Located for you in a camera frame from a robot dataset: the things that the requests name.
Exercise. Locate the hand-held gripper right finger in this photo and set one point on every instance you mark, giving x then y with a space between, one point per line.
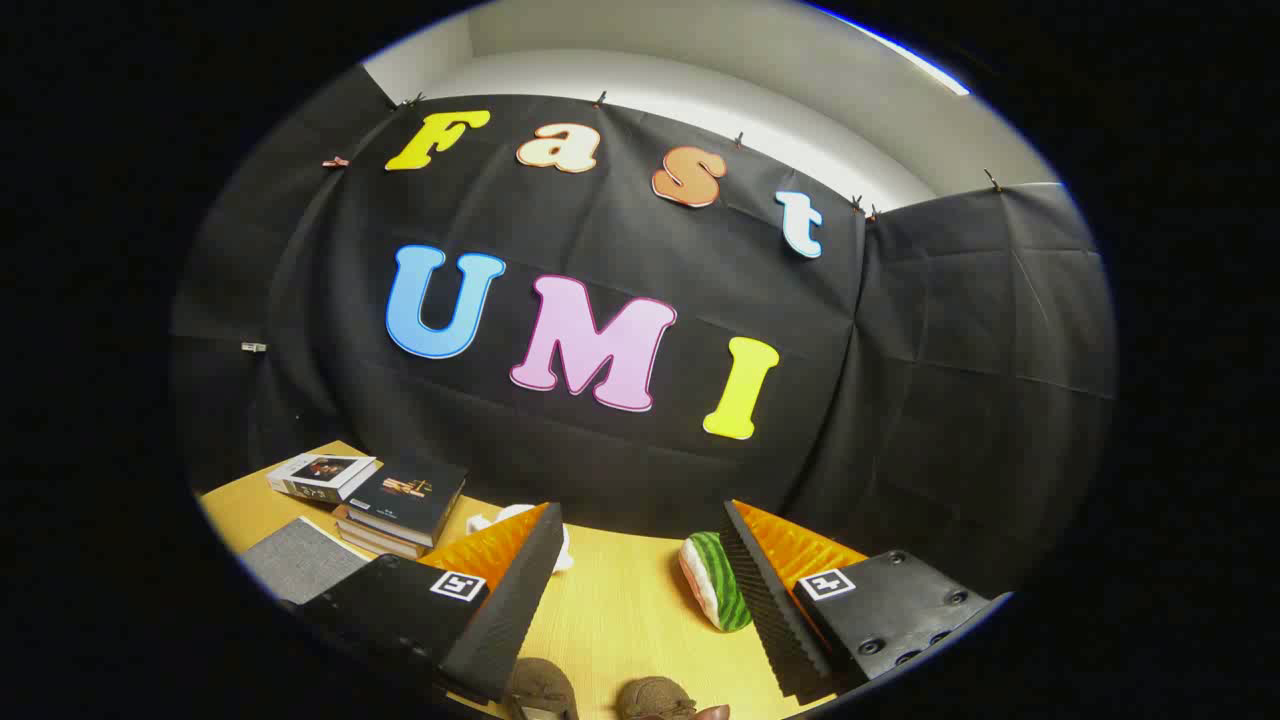
770 610

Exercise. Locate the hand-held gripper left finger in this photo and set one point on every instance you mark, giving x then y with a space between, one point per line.
510 610

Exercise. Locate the brown fuzzy shoe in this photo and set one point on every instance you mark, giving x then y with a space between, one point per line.
655 697
540 685

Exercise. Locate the grey fabric storage box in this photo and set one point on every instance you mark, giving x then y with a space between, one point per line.
300 560

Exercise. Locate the watermelon slice plush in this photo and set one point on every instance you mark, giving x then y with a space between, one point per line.
715 580

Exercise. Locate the white plush toy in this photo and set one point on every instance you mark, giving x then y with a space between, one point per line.
483 522

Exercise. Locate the thin pale book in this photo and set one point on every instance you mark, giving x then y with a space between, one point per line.
375 543

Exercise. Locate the dark blue book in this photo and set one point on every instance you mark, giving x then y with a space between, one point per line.
405 495

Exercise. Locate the brown cover book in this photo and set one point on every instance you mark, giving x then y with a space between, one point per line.
372 525

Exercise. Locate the white boxed book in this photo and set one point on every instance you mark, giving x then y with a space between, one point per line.
320 478

